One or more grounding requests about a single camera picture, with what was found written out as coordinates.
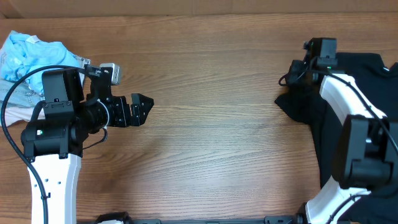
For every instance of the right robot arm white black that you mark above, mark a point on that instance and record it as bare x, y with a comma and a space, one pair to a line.
350, 103

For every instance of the folded blue denim jeans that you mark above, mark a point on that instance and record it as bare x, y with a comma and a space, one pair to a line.
22, 96

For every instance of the folded pale pink garment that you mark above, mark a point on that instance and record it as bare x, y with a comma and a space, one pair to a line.
15, 114

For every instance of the light blue crumpled shirt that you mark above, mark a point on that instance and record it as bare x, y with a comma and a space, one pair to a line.
24, 53

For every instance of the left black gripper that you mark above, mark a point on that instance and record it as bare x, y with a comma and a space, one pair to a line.
123, 111

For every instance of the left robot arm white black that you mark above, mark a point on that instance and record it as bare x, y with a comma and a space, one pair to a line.
53, 138

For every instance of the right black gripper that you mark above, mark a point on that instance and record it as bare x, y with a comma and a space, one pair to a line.
296, 71

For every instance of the black clothes pile right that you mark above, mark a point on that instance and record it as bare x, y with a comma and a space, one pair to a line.
307, 106

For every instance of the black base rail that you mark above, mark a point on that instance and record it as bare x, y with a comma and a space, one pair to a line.
123, 217

